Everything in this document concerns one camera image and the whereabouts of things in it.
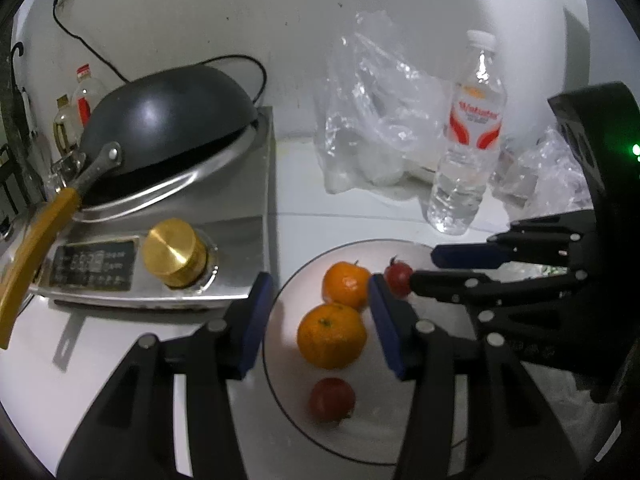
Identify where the dark vertical pipe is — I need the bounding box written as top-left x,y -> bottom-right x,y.
1,50 -> 42,204

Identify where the crumpled clear plastic bag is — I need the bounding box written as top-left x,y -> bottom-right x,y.
490,127 -> 592,221

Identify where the red label oil bottle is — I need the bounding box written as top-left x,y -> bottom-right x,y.
73,64 -> 107,127

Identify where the black wok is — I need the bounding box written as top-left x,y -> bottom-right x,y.
1,65 -> 257,349

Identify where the mandarin orange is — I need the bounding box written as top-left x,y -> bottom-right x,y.
321,261 -> 371,312
296,304 -> 368,370

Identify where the white round plate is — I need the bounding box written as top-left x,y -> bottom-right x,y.
261,238 -> 471,466

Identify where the clear bag over bowl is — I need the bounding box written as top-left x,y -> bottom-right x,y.
314,11 -> 452,194

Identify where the cherry tomato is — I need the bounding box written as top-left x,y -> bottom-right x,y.
384,257 -> 413,298
308,377 -> 356,424

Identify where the black hook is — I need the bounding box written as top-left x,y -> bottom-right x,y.
10,41 -> 25,65

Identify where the black cooker power cable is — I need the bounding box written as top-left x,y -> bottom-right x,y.
52,0 -> 269,106

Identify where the clear water bottle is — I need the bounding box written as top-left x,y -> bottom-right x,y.
426,29 -> 506,235

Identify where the steel induction cooker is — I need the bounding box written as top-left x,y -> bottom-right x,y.
29,107 -> 274,310

